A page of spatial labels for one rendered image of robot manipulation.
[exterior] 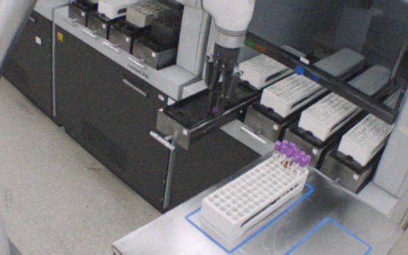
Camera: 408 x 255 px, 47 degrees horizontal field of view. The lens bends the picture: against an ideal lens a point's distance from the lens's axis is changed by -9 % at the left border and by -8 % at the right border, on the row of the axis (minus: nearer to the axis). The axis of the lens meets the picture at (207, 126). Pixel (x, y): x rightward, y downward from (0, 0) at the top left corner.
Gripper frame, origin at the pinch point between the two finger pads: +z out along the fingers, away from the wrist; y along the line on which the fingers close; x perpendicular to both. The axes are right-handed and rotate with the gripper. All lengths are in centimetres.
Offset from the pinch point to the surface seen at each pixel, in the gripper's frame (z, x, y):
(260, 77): -1.6, -21.8, 0.0
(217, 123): 6.3, 0.8, -2.2
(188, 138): 6.3, 13.3, -1.8
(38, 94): 66, -12, 126
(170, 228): 2, 46, -26
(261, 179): -3.6, 21.5, -32.5
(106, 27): 5, -11, 69
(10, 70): 67, -12, 160
